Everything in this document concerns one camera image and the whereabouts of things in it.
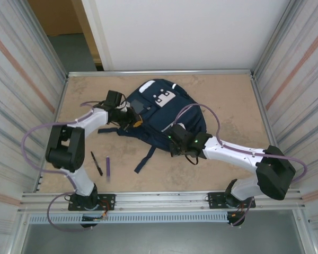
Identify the navy blue backpack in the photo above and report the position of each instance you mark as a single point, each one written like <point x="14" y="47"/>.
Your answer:
<point x="148" y="132"/>

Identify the purple pen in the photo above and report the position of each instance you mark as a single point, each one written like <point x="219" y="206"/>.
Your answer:
<point x="108" y="166"/>

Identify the black pen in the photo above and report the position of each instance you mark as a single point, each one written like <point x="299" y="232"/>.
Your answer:
<point x="96" y="162"/>

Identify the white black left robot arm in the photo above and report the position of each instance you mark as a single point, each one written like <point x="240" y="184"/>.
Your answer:
<point x="92" y="121"/>

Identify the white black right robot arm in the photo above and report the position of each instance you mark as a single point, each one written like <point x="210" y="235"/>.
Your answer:
<point x="233" y="153"/>

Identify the brown wooden door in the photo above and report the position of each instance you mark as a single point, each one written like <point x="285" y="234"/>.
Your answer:
<point x="58" y="16"/>

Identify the long aluminium mounting rail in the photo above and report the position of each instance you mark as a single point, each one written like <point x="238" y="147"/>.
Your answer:
<point x="161" y="198"/>

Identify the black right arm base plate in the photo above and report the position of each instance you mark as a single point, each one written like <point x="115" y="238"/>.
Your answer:
<point x="214" y="198"/>

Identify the aluminium table side rail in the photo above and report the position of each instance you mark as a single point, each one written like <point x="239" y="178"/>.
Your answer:
<point x="60" y="105"/>
<point x="262" y="105"/>

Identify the aluminium table edge rail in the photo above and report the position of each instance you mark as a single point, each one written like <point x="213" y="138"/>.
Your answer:
<point x="175" y="72"/>

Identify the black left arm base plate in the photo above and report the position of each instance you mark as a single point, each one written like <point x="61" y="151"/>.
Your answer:
<point x="108" y="198"/>

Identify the white door frame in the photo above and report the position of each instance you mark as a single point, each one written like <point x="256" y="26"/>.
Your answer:
<point x="95" y="26"/>

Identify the aluminium frame post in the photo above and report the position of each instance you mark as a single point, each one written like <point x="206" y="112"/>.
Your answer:
<point x="272" y="39"/>

